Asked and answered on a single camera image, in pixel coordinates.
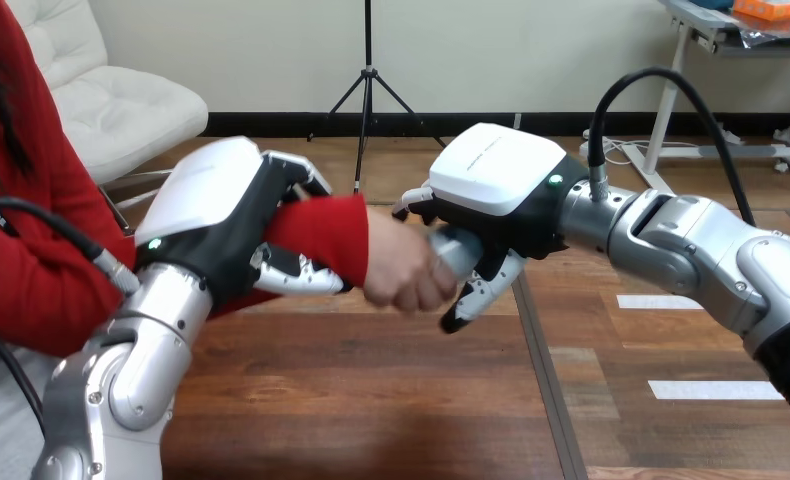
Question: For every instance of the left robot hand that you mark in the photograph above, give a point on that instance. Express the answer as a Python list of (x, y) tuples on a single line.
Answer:
[(203, 199)]

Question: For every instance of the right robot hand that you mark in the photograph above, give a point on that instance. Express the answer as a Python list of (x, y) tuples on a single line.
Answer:
[(494, 169)]

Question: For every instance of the person's hand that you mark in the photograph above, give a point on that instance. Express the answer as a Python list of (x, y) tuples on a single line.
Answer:
[(398, 265)]

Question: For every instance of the person's forearm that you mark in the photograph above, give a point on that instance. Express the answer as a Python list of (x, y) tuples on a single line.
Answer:
[(322, 232)]

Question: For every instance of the person's body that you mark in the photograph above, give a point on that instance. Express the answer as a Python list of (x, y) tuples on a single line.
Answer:
[(24, 278)]

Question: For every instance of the white power strip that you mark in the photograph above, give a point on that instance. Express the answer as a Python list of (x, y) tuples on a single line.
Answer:
[(594, 149)]

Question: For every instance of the white cushioned chair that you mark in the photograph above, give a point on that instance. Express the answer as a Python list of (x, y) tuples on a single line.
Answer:
[(117, 109)]

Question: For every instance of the black tripod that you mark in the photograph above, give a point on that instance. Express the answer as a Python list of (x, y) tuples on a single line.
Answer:
[(367, 99)]

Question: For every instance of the white desk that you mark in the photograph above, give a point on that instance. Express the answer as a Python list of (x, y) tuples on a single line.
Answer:
[(666, 106)]

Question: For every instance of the orange thing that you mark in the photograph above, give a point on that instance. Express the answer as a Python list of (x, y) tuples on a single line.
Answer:
[(769, 8)]

